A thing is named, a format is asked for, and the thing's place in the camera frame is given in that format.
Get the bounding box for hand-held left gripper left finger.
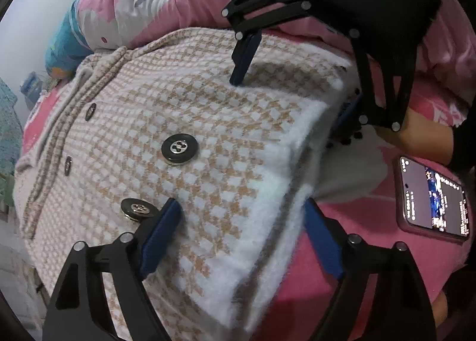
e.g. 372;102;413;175
42;198;183;341

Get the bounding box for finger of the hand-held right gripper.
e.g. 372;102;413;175
333;27;422;133
221;0;313;86

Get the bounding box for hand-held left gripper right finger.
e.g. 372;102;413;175
303;198;436;341

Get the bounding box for checkered knit coat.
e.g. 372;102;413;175
13;27;363;341

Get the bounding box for person's bare leg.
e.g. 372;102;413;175
431;291;449;327
377;107;456;169

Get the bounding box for smartphone in pink case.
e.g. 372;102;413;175
393;155;470;244

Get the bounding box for person's black shorts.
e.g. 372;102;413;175
448;111;476;178

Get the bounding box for teal floral hanging cloth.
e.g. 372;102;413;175
0;79;19;171

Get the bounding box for blue plastic container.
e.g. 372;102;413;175
20;71;45;100

